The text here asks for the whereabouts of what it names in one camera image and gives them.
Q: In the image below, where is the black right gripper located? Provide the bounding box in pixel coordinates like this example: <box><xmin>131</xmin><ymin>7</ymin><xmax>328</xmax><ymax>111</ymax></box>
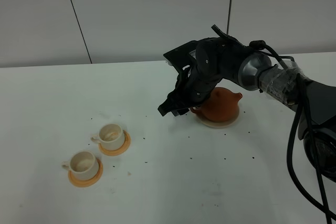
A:
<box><xmin>157</xmin><ymin>37</ymin><xmax>249</xmax><ymax>116</ymax></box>

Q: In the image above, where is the brown clay teapot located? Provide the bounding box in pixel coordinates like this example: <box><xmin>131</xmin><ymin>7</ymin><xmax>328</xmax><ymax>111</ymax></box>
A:
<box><xmin>190</xmin><ymin>87</ymin><xmax>243</xmax><ymax>123</ymax></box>

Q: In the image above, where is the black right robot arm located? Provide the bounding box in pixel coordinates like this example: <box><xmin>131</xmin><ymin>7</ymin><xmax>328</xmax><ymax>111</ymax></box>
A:
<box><xmin>158</xmin><ymin>35</ymin><xmax>335</xmax><ymax>180</ymax></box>

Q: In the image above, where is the beige round teapot coaster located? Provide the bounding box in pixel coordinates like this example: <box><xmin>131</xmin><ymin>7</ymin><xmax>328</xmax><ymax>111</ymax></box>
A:
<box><xmin>196</xmin><ymin>109</ymin><xmax>239</xmax><ymax>129</ymax></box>

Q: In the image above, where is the orange coaster far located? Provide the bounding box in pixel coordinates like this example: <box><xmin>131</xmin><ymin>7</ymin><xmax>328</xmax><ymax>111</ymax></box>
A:
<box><xmin>98</xmin><ymin>130</ymin><xmax>131</xmax><ymax>156</ymax></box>

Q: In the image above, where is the orange coaster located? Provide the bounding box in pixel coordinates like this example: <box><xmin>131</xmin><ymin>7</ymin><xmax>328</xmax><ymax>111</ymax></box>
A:
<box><xmin>68</xmin><ymin>158</ymin><xmax>103</xmax><ymax>188</ymax></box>
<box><xmin>98</xmin><ymin>130</ymin><xmax>131</xmax><ymax>156</ymax></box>

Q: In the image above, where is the white teacup far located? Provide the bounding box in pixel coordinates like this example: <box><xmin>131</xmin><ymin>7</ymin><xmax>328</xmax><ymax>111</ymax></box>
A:
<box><xmin>90</xmin><ymin>123</ymin><xmax>125</xmax><ymax>151</ymax></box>

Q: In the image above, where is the white teacup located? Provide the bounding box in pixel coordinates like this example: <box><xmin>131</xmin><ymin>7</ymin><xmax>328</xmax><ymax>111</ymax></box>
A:
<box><xmin>90</xmin><ymin>123</ymin><xmax>125</xmax><ymax>151</ymax></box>
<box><xmin>61</xmin><ymin>150</ymin><xmax>99</xmax><ymax>181</ymax></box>

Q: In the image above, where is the white teacup near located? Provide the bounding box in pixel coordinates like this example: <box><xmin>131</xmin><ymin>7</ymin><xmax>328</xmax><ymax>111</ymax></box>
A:
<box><xmin>61</xmin><ymin>150</ymin><xmax>99</xmax><ymax>181</ymax></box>

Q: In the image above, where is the orange coaster near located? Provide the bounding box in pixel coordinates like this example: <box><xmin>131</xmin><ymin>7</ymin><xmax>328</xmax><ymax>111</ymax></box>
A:
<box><xmin>68</xmin><ymin>158</ymin><xmax>103</xmax><ymax>188</ymax></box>

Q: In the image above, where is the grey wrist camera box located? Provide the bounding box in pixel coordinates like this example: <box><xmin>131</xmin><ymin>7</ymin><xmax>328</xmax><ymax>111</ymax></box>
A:
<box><xmin>163</xmin><ymin>40</ymin><xmax>198</xmax><ymax>73</ymax></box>

